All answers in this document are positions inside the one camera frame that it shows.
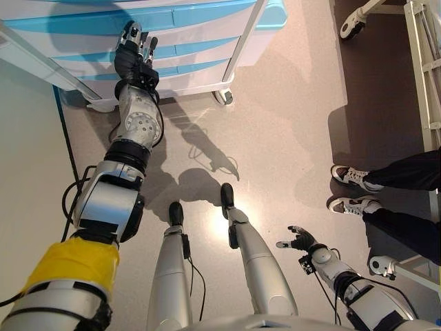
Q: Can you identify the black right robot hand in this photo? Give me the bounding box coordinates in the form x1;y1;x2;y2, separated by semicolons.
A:
275;225;320;254

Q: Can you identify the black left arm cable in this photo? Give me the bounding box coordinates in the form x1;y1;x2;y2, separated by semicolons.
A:
0;91;166;308

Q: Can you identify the black left robot foot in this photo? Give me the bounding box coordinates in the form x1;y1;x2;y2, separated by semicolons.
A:
167;201;185;227

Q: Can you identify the blue lidded waste bin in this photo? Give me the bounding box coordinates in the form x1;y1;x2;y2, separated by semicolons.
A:
237;0;289;68

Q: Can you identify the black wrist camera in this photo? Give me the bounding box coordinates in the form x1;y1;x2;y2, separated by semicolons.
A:
298;254;316;276
136;65;161;92

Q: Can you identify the black right robot foot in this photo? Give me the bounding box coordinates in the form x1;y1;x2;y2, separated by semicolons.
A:
219;182;236;210

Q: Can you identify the silver robot leg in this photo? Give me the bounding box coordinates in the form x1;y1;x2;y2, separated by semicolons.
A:
227;206;299;317
146;223;194;331

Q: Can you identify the silver robot torso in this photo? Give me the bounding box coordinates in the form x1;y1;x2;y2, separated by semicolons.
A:
185;312;441;331

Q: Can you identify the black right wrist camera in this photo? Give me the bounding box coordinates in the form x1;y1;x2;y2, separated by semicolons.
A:
298;254;316;276

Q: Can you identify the white bed caster wheel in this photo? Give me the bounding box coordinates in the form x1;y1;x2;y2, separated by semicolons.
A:
369;254;397;280
340;13;365;39

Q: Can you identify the black robot foot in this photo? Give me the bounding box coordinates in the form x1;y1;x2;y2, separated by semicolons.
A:
219;182;236;210
167;201;185;227

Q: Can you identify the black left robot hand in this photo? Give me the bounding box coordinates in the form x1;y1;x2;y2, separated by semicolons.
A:
113;20;159;84

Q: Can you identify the silver left robot leg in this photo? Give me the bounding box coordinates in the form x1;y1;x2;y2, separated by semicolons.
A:
146;223;194;331

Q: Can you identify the brown white sneaker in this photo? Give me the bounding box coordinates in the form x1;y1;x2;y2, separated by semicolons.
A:
330;164;385;194
327;195;383;217

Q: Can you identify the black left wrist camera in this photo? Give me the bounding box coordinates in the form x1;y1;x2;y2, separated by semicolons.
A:
136;65;161;92

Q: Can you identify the blue handled white cart drawer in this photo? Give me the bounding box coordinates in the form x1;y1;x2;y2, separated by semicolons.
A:
70;57;234;94
0;0;263;21
1;3;258;49
51;34;242;70

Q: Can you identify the silver right robot leg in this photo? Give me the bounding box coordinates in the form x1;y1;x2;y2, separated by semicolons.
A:
227;206;299;317

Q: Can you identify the white hospital bed frame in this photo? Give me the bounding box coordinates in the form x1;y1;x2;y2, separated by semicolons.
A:
339;0;441;297

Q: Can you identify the white medical cart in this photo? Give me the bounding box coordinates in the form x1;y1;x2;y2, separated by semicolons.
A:
0;0;287;111

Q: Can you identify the black trouser leg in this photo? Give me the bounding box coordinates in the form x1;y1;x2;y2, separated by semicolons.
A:
363;148;441;192
361;206;441;266

